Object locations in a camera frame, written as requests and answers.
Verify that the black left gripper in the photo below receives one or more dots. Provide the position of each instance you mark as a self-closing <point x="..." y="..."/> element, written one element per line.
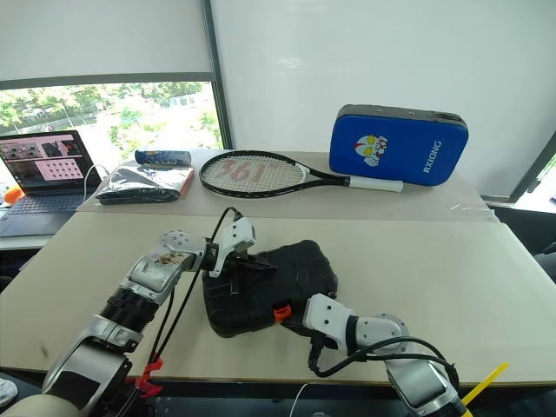
<point x="244" y="262"/>

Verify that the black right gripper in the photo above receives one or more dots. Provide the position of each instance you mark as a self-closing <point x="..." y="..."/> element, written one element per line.
<point x="323" y="342"/>

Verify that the black plastic tool case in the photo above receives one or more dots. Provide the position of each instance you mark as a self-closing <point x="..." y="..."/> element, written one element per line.
<point x="295" y="278"/>

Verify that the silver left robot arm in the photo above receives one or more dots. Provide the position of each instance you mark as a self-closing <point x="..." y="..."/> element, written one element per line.
<point x="147" y="278"/>

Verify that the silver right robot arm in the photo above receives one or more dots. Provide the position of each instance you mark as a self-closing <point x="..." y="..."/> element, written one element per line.
<point x="404" y="347"/>

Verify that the black white tennis racket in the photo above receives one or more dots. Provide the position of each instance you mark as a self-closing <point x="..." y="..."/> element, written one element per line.
<point x="304" y="174"/>

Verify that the black cloth in plastic bag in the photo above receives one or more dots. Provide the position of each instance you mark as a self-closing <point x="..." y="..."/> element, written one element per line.
<point x="143" y="187"/>

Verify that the blue printed cylinder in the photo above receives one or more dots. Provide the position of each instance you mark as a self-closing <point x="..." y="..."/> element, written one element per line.
<point x="163" y="157"/>

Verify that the yellow zip tie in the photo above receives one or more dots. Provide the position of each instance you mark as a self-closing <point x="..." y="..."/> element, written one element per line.
<point x="484" y="382"/>

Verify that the blue kick pad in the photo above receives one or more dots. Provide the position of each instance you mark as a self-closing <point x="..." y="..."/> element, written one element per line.
<point x="399" y="145"/>

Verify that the dark open laptop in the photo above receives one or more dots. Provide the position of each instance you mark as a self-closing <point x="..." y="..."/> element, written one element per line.
<point x="43" y="182"/>

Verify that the beige rounded shape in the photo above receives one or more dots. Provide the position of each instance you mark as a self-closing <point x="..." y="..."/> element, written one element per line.
<point x="39" y="407"/>

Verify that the orange round object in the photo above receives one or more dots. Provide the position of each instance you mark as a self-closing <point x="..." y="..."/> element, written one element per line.
<point x="13" y="195"/>

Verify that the white rounded object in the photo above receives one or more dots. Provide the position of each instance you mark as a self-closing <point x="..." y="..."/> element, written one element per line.
<point x="6" y="391"/>

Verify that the white roller blind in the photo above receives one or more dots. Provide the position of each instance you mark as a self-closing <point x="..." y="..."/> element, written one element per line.
<point x="104" y="39"/>

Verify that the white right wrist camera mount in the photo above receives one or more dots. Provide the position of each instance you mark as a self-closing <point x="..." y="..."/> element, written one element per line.
<point x="326" y="317"/>

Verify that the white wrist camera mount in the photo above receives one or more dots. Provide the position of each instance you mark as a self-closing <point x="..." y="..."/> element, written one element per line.
<point x="326" y="317"/>
<point x="232" y="236"/>

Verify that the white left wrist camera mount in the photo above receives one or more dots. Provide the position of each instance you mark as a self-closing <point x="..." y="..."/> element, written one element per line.
<point x="232" y="236"/>

